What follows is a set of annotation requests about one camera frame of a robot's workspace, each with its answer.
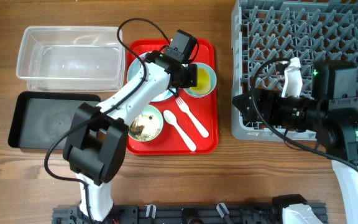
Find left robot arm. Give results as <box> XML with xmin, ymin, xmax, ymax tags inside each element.
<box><xmin>63</xmin><ymin>50</ymin><xmax>197</xmax><ymax>223</ymax></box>

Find light blue plate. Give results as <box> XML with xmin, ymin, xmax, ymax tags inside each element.
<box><xmin>127</xmin><ymin>59</ymin><xmax>177</xmax><ymax>102</ymax></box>

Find light blue bowl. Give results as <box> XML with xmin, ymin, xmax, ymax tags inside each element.
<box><xmin>184</xmin><ymin>62</ymin><xmax>217</xmax><ymax>98</ymax></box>

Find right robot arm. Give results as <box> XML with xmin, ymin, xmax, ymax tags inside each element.
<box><xmin>232</xmin><ymin>58</ymin><xmax>358</xmax><ymax>223</ymax></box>

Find white plastic fork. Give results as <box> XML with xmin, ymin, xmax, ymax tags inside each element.
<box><xmin>175</xmin><ymin>97</ymin><xmax>209</xmax><ymax>138</ymax></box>

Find clear plastic waste bin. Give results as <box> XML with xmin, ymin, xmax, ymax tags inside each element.
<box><xmin>16</xmin><ymin>26</ymin><xmax>126</xmax><ymax>91</ymax></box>

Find red serving tray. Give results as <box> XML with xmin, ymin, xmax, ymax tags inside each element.
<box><xmin>127</xmin><ymin>39</ymin><xmax>219</xmax><ymax>156</ymax></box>

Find green bowl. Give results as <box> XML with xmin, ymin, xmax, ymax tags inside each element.
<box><xmin>129</xmin><ymin>105</ymin><xmax>163</xmax><ymax>142</ymax></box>

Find black food waste tray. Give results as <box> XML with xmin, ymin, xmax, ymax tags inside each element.
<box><xmin>7</xmin><ymin>91</ymin><xmax>101</xmax><ymax>149</ymax></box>

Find food scraps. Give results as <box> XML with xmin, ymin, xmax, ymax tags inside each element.
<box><xmin>129</xmin><ymin>114</ymin><xmax>161</xmax><ymax>141</ymax></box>

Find grey dishwasher rack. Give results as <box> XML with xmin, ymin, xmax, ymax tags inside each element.
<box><xmin>231</xmin><ymin>0</ymin><xmax>358</xmax><ymax>142</ymax></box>

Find white plastic spoon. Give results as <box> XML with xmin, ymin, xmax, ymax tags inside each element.
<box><xmin>163</xmin><ymin>110</ymin><xmax>196</xmax><ymax>152</ymax></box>

